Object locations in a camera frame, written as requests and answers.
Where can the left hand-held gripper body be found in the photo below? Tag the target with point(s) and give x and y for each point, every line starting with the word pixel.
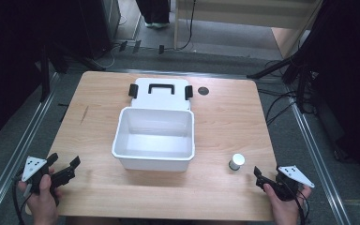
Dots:
pixel 34 165

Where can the black round table grommet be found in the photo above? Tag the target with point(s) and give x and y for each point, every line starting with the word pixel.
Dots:
pixel 203 91

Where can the light wooden furniture frame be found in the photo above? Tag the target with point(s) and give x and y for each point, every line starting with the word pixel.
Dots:
pixel 231 12

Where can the black stand leg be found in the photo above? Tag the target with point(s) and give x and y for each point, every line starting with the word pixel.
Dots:
pixel 272 68

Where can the dark cabinet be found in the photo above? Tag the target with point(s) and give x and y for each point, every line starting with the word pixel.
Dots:
pixel 100 25

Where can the person's left hand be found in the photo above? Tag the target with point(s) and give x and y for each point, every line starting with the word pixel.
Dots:
pixel 42 204

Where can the person's right hand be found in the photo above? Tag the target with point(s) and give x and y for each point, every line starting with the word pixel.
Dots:
pixel 286 211

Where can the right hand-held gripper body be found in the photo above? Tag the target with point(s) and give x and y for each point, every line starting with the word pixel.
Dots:
pixel 295 175

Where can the small white-capped bottle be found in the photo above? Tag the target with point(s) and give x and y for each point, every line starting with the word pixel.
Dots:
pixel 236 161

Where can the metal floor rail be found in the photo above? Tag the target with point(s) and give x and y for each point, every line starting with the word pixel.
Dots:
pixel 15 150
pixel 318 162

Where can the white plastic storage box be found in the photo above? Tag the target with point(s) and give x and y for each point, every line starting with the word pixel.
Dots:
pixel 156 143

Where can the black upright stand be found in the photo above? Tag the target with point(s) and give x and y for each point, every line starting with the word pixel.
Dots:
pixel 45 75

